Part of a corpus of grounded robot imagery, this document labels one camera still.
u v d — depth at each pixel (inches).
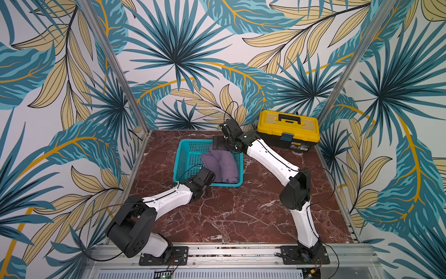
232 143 25.3
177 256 28.4
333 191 37.3
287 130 39.4
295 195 20.1
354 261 29.1
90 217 28.5
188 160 39.5
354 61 33.1
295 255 28.7
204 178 27.1
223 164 35.4
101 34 29.5
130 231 16.6
